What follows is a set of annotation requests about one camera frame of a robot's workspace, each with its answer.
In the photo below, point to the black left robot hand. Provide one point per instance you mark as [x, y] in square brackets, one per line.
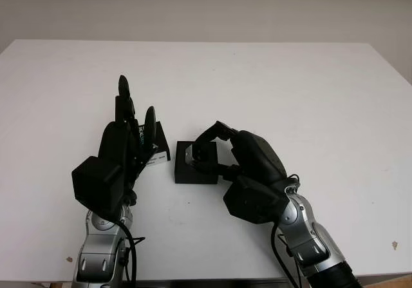
[111, 140]

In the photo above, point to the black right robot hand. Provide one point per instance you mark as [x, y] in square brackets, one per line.
[257, 156]

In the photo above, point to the black RealSense box lid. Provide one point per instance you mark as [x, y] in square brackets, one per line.
[161, 140]

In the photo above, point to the small silver depth camera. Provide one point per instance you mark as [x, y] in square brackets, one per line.
[194, 154]

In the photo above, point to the black box base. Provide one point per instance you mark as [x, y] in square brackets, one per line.
[196, 176]

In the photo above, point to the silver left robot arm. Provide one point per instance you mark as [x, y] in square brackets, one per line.
[96, 252]

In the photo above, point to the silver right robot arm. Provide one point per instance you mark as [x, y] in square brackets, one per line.
[305, 226]

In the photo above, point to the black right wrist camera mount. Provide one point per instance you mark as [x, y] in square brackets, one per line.
[254, 201]

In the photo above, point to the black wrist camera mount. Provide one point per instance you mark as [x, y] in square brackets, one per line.
[254, 201]
[95, 185]

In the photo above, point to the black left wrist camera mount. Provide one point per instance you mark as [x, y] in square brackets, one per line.
[95, 185]

